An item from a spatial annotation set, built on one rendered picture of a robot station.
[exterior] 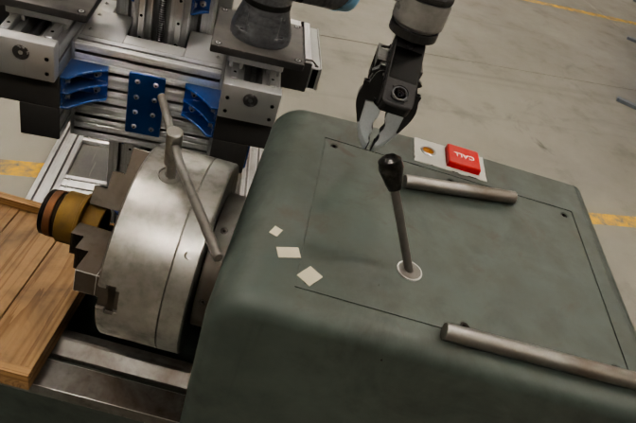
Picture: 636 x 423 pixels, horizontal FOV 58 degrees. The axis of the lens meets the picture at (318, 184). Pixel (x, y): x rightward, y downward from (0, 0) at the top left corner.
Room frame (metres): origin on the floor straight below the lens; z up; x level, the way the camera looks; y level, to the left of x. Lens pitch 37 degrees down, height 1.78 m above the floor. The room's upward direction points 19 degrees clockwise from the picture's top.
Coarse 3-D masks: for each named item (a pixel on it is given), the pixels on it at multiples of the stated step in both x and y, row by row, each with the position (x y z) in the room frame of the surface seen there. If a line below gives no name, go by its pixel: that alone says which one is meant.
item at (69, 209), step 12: (60, 192) 0.64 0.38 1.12; (72, 192) 0.65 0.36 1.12; (48, 204) 0.61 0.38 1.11; (60, 204) 0.62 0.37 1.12; (72, 204) 0.62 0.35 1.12; (84, 204) 0.63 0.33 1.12; (48, 216) 0.60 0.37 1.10; (60, 216) 0.60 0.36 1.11; (72, 216) 0.61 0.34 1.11; (84, 216) 0.62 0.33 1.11; (96, 216) 0.63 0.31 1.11; (108, 216) 0.66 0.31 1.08; (48, 228) 0.60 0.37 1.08; (60, 228) 0.59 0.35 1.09; (72, 228) 0.59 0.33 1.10; (108, 228) 0.66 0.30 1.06; (60, 240) 0.60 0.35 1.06
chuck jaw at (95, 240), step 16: (80, 224) 0.60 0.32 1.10; (80, 240) 0.57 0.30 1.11; (96, 240) 0.58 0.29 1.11; (80, 256) 0.55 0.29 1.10; (96, 256) 0.55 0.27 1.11; (80, 272) 0.51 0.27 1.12; (96, 272) 0.52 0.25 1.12; (80, 288) 0.50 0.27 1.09; (96, 288) 0.51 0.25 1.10; (112, 288) 0.50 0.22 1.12; (112, 304) 0.49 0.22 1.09
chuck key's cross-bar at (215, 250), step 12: (168, 108) 0.68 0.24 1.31; (168, 120) 0.65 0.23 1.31; (180, 156) 0.60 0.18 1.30; (180, 168) 0.57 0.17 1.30; (192, 192) 0.52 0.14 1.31; (192, 204) 0.50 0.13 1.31; (204, 216) 0.48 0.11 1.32; (204, 228) 0.46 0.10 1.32; (216, 240) 0.45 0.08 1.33; (216, 252) 0.43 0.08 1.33
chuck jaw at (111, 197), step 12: (132, 156) 0.70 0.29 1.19; (144, 156) 0.71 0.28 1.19; (132, 168) 0.69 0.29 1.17; (120, 180) 0.67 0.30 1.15; (96, 192) 0.65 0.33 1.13; (108, 192) 0.66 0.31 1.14; (120, 192) 0.66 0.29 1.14; (96, 204) 0.64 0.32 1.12; (108, 204) 0.65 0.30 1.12; (120, 204) 0.65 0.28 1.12
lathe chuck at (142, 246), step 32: (160, 160) 0.65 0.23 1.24; (192, 160) 0.68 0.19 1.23; (128, 192) 0.58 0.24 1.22; (160, 192) 0.60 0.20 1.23; (128, 224) 0.54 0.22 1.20; (160, 224) 0.56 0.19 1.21; (128, 256) 0.52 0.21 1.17; (160, 256) 0.53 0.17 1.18; (128, 288) 0.50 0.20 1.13; (160, 288) 0.51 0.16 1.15; (96, 320) 0.49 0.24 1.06; (128, 320) 0.49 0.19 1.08
